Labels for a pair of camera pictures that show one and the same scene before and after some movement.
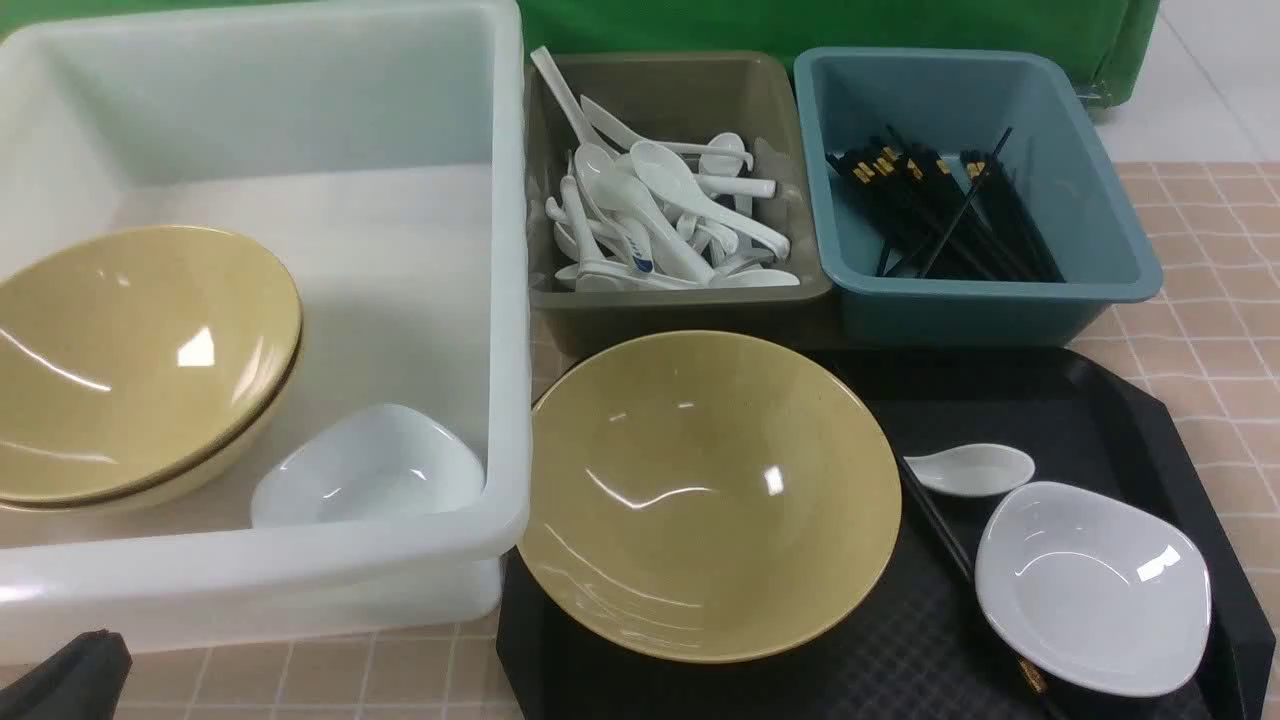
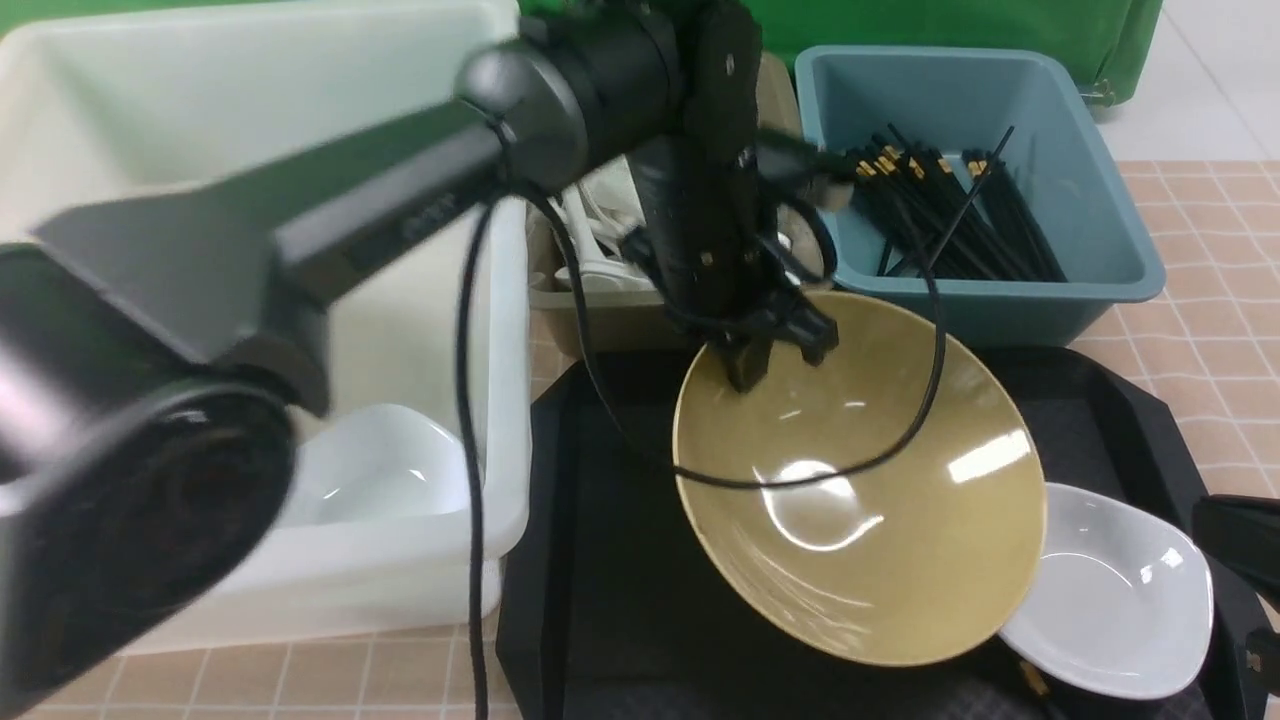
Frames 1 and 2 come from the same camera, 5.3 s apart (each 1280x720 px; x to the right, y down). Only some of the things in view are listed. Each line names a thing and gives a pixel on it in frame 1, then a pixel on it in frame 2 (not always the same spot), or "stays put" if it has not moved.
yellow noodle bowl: x=707 y=496 → x=886 y=506
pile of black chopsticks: x=946 y=213 stays put
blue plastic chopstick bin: x=961 y=197 stays put
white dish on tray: x=1093 y=588 stays put
